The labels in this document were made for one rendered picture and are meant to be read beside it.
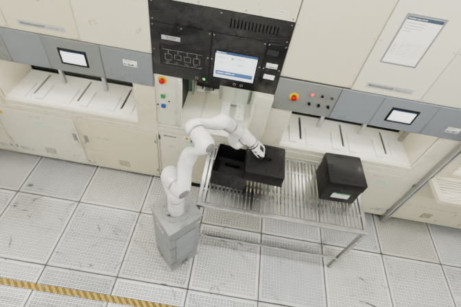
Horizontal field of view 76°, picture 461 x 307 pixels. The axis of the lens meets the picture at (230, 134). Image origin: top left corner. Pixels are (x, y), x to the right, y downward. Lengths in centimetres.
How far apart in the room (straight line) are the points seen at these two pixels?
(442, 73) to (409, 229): 198
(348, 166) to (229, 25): 138
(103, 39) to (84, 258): 184
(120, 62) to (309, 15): 129
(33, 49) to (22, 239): 165
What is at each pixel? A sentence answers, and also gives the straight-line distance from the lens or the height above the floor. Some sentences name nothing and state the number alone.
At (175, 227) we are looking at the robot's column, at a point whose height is 76.
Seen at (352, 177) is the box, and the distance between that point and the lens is 243.
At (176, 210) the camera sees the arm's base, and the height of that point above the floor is 87.
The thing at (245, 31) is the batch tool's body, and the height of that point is 184.
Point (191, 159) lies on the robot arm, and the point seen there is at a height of 136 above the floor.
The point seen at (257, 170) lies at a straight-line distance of 213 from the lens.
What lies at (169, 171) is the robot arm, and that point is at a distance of 191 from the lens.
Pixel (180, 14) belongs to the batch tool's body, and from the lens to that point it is 196.
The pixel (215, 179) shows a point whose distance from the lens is 232.
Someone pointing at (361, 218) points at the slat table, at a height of 75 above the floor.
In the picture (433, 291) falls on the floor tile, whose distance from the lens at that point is 363.
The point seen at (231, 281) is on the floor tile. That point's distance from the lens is 288.
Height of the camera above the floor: 275
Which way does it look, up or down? 47 degrees down
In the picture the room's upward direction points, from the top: 11 degrees clockwise
